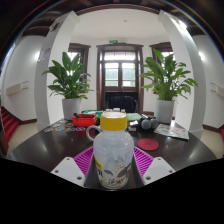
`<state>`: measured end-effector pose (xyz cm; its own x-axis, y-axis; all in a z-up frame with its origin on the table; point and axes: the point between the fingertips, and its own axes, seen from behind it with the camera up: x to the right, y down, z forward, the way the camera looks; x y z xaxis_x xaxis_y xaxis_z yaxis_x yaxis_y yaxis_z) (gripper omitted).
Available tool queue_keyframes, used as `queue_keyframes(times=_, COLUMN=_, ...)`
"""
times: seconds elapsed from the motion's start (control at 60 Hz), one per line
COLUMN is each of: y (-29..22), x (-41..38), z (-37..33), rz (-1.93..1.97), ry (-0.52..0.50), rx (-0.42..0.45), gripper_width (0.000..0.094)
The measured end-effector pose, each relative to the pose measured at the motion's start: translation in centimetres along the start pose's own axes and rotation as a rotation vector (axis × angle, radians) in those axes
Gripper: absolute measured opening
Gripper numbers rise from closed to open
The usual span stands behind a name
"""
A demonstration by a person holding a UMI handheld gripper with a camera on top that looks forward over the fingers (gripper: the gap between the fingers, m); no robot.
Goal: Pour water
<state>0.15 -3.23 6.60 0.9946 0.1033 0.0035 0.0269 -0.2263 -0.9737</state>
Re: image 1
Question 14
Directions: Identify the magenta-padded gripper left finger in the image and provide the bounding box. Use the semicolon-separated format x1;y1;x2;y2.
50;146;100;190

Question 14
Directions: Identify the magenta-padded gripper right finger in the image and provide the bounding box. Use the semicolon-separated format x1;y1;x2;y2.
132;146;176;187

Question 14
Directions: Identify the clear bottle with yellow cap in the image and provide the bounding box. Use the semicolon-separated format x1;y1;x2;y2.
92;111;135;191

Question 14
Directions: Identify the flat round red coaster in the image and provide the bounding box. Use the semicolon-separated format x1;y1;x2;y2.
137;138;160;152

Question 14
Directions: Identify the printed booklet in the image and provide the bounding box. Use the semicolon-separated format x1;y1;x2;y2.
153;123;190;141

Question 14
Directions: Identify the white speckled mug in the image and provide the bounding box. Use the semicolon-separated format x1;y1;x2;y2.
85;124;102;143

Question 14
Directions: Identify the grey dumbbell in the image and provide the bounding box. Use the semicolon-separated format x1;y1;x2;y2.
139;116;159;131

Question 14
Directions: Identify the red plastic tray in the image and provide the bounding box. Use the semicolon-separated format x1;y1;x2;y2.
72;113;98;128

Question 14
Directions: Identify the potted plant in white pot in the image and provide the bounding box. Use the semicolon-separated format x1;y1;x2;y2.
139;48;199;124
41;51;94;121

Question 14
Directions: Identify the black chair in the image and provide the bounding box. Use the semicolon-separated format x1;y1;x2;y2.
105;94;138;114

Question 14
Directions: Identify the brown double door with glass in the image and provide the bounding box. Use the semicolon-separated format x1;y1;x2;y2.
96;43;145;114

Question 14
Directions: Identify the brown-framed window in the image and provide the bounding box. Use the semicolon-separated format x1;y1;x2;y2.
149;42;175;65
67;43;91;83

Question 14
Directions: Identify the white wall-mounted box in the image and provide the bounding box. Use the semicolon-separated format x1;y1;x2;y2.
209;82;224;98
5;81;30;97

